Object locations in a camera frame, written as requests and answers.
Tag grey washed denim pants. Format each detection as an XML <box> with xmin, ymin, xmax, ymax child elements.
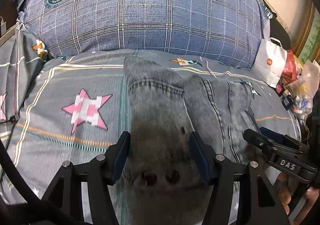
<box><xmin>124</xmin><ymin>55</ymin><xmax>265</xmax><ymax>225</ymax></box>

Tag clear plastic bag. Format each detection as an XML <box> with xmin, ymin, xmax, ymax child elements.
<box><xmin>286</xmin><ymin>61</ymin><xmax>320</xmax><ymax>115</ymax></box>

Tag white charger plug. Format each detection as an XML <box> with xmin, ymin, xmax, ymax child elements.
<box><xmin>0</xmin><ymin>16</ymin><xmax>8</xmax><ymax>37</ymax></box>

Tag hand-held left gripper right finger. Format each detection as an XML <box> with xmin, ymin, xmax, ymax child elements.
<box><xmin>189</xmin><ymin>131</ymin><xmax>293</xmax><ymax>225</ymax></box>

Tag white paper bag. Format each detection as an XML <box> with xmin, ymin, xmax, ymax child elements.
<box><xmin>254</xmin><ymin>37</ymin><xmax>288</xmax><ymax>88</ymax></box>

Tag brown headboard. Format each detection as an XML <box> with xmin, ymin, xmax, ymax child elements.
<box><xmin>0</xmin><ymin>0</ymin><xmax>19</xmax><ymax>28</ymax></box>

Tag large blue plaid pillow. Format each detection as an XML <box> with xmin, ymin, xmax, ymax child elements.
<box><xmin>17</xmin><ymin>0</ymin><xmax>265</xmax><ymax>69</ymax></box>

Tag green bamboo painting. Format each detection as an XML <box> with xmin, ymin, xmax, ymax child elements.
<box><xmin>291</xmin><ymin>2</ymin><xmax>320</xmax><ymax>65</ymax></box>

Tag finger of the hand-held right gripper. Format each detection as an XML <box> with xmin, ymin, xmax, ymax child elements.
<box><xmin>243</xmin><ymin>129</ymin><xmax>278</xmax><ymax>163</ymax></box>
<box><xmin>259</xmin><ymin>127</ymin><xmax>310</xmax><ymax>156</ymax></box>

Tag dark bottle with blue label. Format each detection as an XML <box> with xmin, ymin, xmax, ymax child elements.
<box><xmin>282</xmin><ymin>92</ymin><xmax>295</xmax><ymax>110</ymax></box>

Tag grey star print bedsheet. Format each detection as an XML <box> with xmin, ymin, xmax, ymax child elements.
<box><xmin>0</xmin><ymin>29</ymin><xmax>304</xmax><ymax>225</ymax></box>

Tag small blue plaid pillow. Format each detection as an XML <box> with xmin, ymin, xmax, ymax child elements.
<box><xmin>257</xmin><ymin>0</ymin><xmax>274</xmax><ymax>40</ymax></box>

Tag thick black cable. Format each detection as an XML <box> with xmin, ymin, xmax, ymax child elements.
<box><xmin>0</xmin><ymin>135</ymin><xmax>83</xmax><ymax>225</ymax></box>

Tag red plastic bag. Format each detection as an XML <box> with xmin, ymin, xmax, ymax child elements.
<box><xmin>280</xmin><ymin>50</ymin><xmax>299</xmax><ymax>84</ymax></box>

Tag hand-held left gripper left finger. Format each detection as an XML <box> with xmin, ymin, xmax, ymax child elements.
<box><xmin>41</xmin><ymin>131</ymin><xmax>132</xmax><ymax>225</ymax></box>

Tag person's right hand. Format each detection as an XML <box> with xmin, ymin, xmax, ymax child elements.
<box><xmin>276</xmin><ymin>172</ymin><xmax>320</xmax><ymax>215</ymax></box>

